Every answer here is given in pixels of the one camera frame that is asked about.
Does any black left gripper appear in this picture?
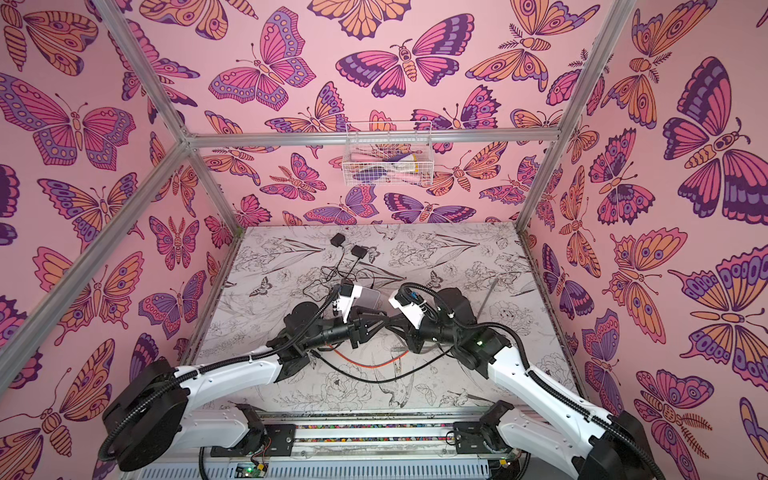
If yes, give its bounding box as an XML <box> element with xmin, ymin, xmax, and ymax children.
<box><xmin>297</xmin><ymin>308</ymin><xmax>386</xmax><ymax>356</ymax></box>

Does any white network switch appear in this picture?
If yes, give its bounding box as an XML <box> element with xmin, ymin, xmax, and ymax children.
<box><xmin>355</xmin><ymin>288</ymin><xmax>383</xmax><ymax>310</ymax></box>

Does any orange ethernet cable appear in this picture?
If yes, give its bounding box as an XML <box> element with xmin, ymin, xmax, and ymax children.
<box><xmin>328</xmin><ymin>346</ymin><xmax>410</xmax><ymax>370</ymax></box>

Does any black ethernet cable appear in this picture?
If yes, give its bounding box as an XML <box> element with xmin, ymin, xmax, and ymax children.
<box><xmin>311</xmin><ymin>347</ymin><xmax>455</xmax><ymax>384</ymax></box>

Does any grey ethernet cable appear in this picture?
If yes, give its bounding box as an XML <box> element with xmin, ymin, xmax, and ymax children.
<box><xmin>476</xmin><ymin>278</ymin><xmax>499</xmax><ymax>316</ymax></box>

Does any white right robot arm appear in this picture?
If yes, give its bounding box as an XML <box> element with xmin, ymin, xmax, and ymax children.
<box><xmin>389</xmin><ymin>282</ymin><xmax>664</xmax><ymax>479</ymax></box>

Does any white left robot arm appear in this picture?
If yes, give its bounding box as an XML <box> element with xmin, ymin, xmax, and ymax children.
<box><xmin>98</xmin><ymin>302</ymin><xmax>386</xmax><ymax>472</ymax></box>

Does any black power adapter right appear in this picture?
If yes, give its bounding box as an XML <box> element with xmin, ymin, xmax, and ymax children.
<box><xmin>350</xmin><ymin>245</ymin><xmax>368</xmax><ymax>259</ymax></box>

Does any black power adapter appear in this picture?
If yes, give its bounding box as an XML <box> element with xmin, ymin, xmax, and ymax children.
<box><xmin>350</xmin><ymin>245</ymin><xmax>368</xmax><ymax>259</ymax></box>
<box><xmin>330</xmin><ymin>233</ymin><xmax>346</xmax><ymax>248</ymax></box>

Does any black power adapter left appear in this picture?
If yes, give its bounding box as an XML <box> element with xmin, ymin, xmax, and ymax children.
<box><xmin>330</xmin><ymin>233</ymin><xmax>346</xmax><ymax>248</ymax></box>

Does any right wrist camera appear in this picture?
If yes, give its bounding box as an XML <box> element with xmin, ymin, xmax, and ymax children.
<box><xmin>388</xmin><ymin>287</ymin><xmax>428</xmax><ymax>330</ymax></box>

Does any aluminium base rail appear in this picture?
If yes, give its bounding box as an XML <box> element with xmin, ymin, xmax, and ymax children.
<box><xmin>119</xmin><ymin>407</ymin><xmax>619</xmax><ymax>480</ymax></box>

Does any white wire basket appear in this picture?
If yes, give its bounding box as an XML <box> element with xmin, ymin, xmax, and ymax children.
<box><xmin>340</xmin><ymin>119</ymin><xmax>435</xmax><ymax>187</ymax></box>

